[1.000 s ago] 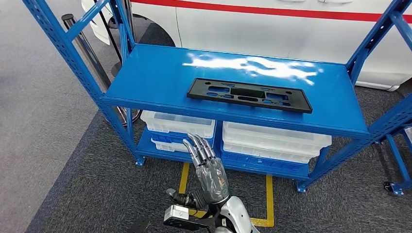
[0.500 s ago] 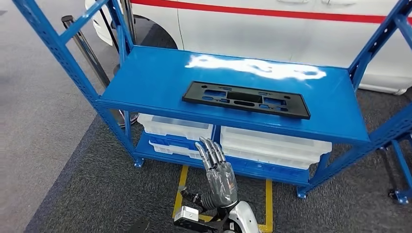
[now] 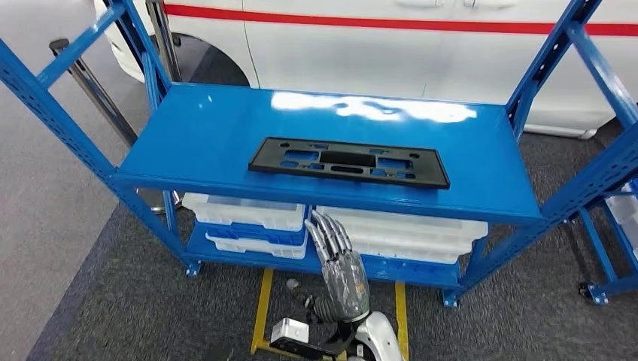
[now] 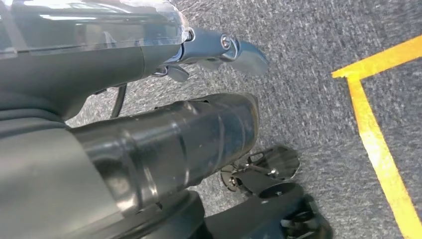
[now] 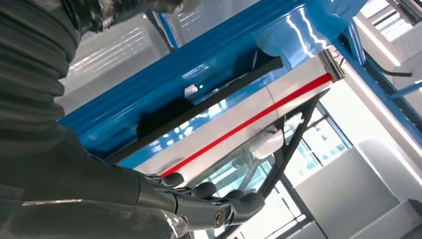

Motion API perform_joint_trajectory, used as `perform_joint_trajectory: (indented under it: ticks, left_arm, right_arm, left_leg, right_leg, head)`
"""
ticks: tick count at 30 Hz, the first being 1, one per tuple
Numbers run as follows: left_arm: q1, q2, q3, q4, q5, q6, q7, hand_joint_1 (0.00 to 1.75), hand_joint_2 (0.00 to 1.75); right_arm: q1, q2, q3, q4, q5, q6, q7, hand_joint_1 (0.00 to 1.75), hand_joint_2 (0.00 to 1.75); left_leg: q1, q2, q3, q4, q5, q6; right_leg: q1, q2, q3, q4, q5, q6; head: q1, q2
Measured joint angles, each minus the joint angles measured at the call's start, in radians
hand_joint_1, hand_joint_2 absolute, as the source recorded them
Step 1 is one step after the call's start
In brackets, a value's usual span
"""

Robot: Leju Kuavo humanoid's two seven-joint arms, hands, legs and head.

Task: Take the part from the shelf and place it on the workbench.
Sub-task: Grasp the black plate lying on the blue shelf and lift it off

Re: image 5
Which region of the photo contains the blue metal shelf rack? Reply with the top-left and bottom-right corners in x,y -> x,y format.
57,0 -> 422,169

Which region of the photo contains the black stanchion post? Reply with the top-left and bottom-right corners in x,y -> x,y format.
318,47 -> 346,83

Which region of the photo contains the white car with red stripe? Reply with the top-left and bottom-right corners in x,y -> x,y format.
133,54 -> 353,239

